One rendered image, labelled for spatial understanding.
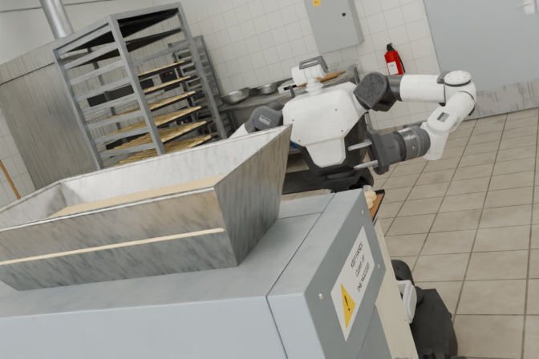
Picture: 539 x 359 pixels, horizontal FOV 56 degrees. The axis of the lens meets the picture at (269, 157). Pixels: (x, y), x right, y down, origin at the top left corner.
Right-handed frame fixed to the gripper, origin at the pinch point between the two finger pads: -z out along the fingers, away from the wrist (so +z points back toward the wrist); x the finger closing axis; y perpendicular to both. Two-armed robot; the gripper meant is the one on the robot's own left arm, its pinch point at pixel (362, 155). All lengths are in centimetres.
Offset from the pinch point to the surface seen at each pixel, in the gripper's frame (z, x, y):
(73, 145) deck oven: -99, 107, -343
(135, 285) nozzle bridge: -63, -15, 44
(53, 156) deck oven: -120, 107, -368
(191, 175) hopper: -49, 1, 32
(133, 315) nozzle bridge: -64, -18, 50
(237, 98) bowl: 85, 150, -458
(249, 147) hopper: -39, 2, 40
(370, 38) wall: 232, 163, -373
